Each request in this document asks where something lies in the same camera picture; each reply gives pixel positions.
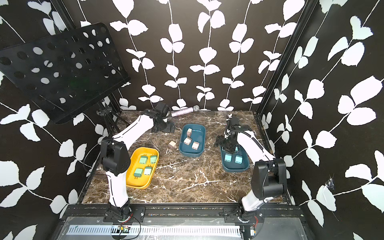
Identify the teal storage box right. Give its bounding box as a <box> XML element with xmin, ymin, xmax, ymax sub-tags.
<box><xmin>220</xmin><ymin>145</ymin><xmax>250</xmax><ymax>173</ymax></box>

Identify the white perforated cable tray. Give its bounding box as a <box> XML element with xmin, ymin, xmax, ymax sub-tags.
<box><xmin>65</xmin><ymin>225</ymin><xmax>241</xmax><ymax>237</ymax></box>

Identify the teal storage box rear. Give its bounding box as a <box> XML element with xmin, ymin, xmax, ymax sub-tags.
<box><xmin>179</xmin><ymin>124</ymin><xmax>206</xmax><ymax>158</ymax></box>

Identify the green plug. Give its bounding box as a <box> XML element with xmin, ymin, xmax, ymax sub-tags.
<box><xmin>150</xmin><ymin>155</ymin><xmax>158</xmax><ymax>164</ymax></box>
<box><xmin>144</xmin><ymin>167</ymin><xmax>153</xmax><ymax>176</ymax></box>
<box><xmin>139</xmin><ymin>155</ymin><xmax>148</xmax><ymax>165</ymax></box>
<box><xmin>134</xmin><ymin>168</ymin><xmax>144</xmax><ymax>178</ymax></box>

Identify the pink glitter microphone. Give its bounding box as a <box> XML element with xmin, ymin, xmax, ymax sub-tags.
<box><xmin>171</xmin><ymin>105</ymin><xmax>200</xmax><ymax>118</ymax></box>

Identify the teal storage box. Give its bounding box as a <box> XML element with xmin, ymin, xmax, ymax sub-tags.
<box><xmin>179</xmin><ymin>124</ymin><xmax>206</xmax><ymax>158</ymax></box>
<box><xmin>220</xmin><ymin>145</ymin><xmax>250</xmax><ymax>173</ymax></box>

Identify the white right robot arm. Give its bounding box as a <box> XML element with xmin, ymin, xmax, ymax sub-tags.
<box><xmin>215</xmin><ymin>115</ymin><xmax>287</xmax><ymax>212</ymax></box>

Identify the blue plug top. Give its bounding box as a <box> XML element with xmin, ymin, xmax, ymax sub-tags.
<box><xmin>224</xmin><ymin>154</ymin><xmax>232</xmax><ymax>163</ymax></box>

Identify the black tripod stand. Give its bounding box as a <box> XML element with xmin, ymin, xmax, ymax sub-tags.
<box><xmin>97</xmin><ymin>102</ymin><xmax>130</xmax><ymax>137</ymax></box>

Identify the yellow storage box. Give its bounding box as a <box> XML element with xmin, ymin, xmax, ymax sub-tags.
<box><xmin>126</xmin><ymin>147</ymin><xmax>159</xmax><ymax>190</ymax></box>

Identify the black front mounting rail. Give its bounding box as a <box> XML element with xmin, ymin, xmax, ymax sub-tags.
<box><xmin>64</xmin><ymin>203</ymin><xmax>304</xmax><ymax>224</ymax></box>

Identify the black perforated music stand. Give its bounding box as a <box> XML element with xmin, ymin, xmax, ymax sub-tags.
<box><xmin>1</xmin><ymin>23</ymin><xmax>131</xmax><ymax>124</ymax></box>

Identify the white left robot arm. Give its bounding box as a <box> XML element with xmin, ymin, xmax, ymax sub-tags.
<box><xmin>100</xmin><ymin>103</ymin><xmax>174</xmax><ymax>210</ymax></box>

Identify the blue plug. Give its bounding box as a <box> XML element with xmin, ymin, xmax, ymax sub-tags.
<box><xmin>235</xmin><ymin>155</ymin><xmax>243</xmax><ymax>165</ymax></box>
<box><xmin>224</xmin><ymin>154</ymin><xmax>232</xmax><ymax>163</ymax></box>

